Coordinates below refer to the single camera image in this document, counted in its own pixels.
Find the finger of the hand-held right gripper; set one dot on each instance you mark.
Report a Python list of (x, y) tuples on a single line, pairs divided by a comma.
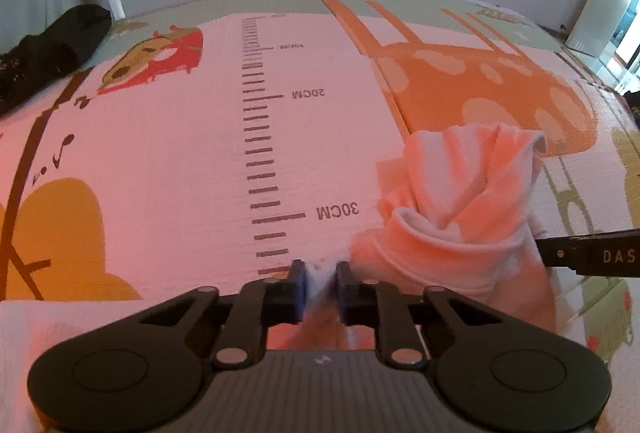
[(575, 253)]

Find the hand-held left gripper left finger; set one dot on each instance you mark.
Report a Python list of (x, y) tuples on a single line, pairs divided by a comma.
[(300, 293)]

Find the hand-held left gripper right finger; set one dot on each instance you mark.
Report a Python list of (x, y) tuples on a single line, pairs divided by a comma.
[(342, 293)]

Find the printed cartoon play mat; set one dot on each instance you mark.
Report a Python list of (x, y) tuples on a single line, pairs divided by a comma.
[(175, 138)]

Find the folded white garment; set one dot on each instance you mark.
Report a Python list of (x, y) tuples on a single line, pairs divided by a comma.
[(20, 353)]

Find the black clothing pile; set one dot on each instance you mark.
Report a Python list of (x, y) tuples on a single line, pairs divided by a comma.
[(50, 48)]

